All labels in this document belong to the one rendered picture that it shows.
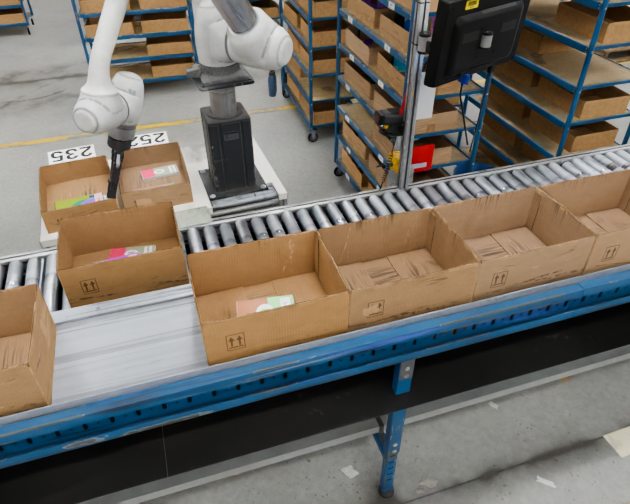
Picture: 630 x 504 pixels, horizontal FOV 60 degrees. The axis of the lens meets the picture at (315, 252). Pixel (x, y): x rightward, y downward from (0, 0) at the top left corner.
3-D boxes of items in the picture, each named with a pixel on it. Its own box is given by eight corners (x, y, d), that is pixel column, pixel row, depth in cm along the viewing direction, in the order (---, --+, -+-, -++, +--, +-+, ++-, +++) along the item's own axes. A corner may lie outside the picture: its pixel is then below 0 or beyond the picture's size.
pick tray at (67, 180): (111, 173, 248) (106, 154, 242) (122, 218, 221) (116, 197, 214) (45, 186, 240) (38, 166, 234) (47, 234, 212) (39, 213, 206)
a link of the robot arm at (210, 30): (215, 48, 218) (209, -10, 203) (252, 58, 211) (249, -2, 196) (188, 61, 207) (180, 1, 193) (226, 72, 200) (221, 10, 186)
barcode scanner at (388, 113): (369, 131, 227) (374, 107, 221) (395, 130, 231) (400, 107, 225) (375, 138, 222) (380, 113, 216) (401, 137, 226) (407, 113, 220)
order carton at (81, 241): (179, 236, 211) (171, 199, 200) (190, 284, 189) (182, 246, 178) (72, 257, 201) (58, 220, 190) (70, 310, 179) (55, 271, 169)
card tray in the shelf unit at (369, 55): (345, 43, 332) (345, 26, 326) (391, 39, 338) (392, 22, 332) (367, 66, 302) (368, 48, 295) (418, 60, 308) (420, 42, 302)
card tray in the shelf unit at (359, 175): (341, 158, 383) (341, 146, 377) (381, 153, 389) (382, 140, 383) (360, 188, 352) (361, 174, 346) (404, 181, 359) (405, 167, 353)
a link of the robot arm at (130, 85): (115, 109, 180) (94, 119, 169) (122, 63, 172) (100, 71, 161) (145, 121, 180) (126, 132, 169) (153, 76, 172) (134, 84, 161)
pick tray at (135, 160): (181, 160, 258) (178, 141, 252) (194, 202, 230) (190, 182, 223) (120, 170, 251) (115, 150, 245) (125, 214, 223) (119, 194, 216)
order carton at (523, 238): (525, 226, 193) (537, 185, 182) (580, 278, 171) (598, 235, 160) (425, 248, 183) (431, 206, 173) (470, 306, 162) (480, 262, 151)
